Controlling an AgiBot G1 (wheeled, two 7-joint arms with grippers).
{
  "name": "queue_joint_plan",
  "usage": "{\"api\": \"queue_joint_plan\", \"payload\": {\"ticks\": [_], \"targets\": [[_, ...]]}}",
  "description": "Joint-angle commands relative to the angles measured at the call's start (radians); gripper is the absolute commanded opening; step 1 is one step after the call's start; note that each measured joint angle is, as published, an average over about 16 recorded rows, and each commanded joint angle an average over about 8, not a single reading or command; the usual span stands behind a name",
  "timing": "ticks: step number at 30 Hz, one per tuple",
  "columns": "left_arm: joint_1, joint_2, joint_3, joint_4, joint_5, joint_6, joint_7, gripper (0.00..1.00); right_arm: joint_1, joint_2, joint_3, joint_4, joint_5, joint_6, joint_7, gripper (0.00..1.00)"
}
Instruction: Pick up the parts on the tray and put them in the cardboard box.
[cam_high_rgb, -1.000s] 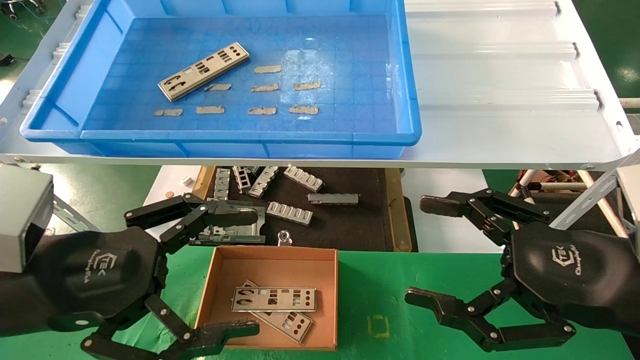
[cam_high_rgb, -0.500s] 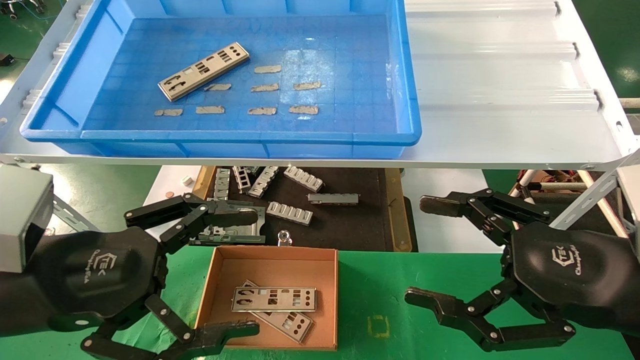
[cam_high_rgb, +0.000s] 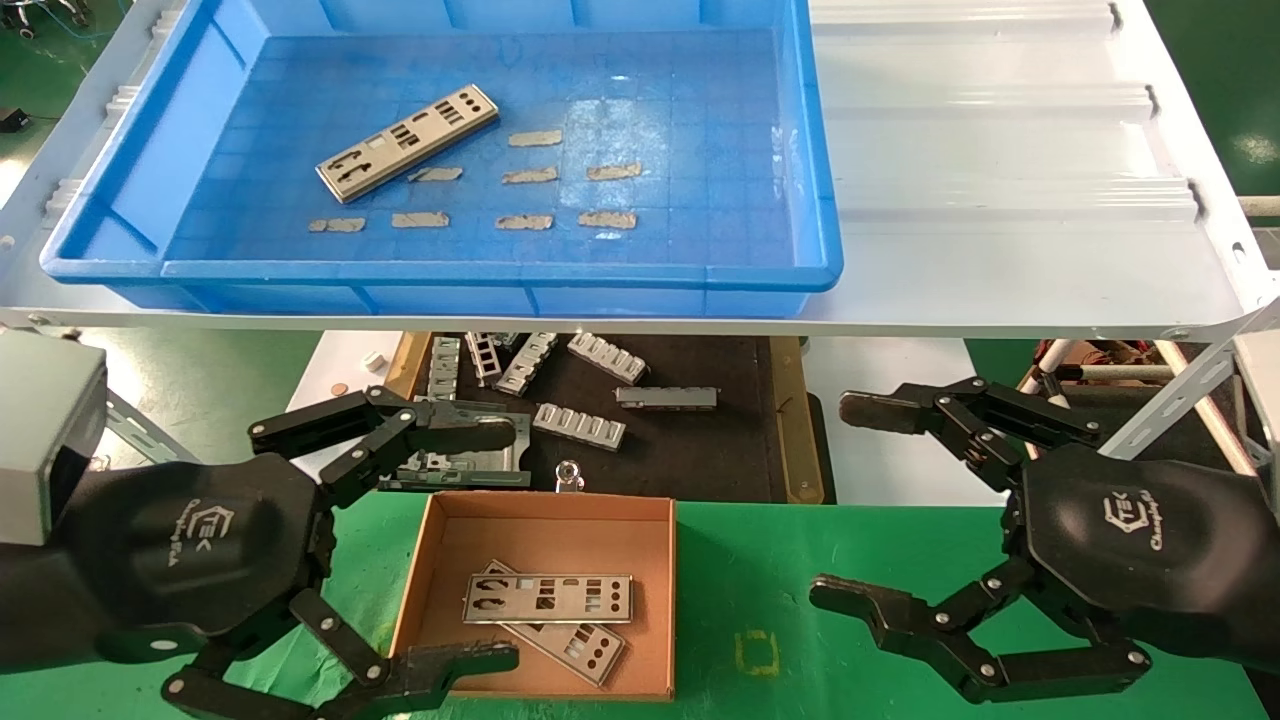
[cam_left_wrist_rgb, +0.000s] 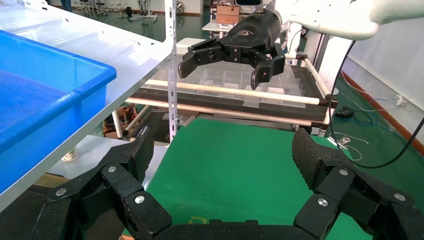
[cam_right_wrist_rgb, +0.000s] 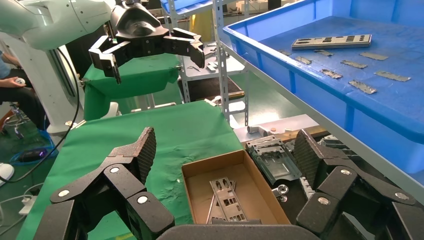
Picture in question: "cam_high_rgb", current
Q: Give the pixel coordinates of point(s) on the slotted angle rack post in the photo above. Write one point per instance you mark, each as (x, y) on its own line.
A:
(140, 440)
(1180, 400)

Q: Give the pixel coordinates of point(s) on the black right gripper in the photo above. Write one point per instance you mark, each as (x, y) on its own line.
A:
(1150, 550)

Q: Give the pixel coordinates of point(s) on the gray wrist camera box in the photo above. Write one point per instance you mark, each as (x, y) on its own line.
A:
(45, 430)

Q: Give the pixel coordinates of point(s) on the slotted metal bracket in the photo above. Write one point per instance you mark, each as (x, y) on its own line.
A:
(580, 425)
(607, 357)
(483, 357)
(445, 368)
(527, 362)

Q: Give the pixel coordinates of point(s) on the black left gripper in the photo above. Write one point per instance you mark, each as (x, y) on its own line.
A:
(200, 550)

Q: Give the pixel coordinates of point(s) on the white metal upright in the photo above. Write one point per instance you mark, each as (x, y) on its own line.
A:
(1260, 400)

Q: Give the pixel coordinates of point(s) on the blue plastic tray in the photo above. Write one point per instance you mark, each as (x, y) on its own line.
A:
(700, 150)

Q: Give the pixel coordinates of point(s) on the small black box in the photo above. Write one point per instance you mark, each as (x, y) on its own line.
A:
(10, 118)

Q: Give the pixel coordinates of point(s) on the gray tape strip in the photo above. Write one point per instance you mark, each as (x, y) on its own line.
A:
(534, 137)
(336, 224)

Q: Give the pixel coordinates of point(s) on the beige tube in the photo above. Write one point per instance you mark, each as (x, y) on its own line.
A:
(1260, 205)

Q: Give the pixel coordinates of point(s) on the small chrome knob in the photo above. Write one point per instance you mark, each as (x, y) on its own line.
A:
(569, 470)

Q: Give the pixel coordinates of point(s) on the wood-framed black mat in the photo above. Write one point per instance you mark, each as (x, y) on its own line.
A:
(700, 450)

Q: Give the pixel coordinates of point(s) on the gray metal bar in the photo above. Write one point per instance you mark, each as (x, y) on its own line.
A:
(666, 397)

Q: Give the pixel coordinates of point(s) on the metal IO shield plate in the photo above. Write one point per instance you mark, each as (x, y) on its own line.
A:
(525, 583)
(545, 640)

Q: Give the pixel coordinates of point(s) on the small white cap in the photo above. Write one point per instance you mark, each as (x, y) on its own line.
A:
(375, 361)

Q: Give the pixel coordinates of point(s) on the white pipe frame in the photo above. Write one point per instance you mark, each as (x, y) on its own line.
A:
(1120, 372)

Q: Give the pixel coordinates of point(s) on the large metal chassis plate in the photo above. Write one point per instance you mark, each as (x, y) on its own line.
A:
(470, 472)

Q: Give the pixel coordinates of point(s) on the brown cardboard box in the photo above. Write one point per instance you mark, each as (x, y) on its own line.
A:
(560, 535)

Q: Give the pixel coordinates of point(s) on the metal plate in bin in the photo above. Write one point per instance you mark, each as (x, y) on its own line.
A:
(400, 140)

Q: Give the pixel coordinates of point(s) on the chair caster base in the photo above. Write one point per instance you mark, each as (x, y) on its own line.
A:
(20, 22)

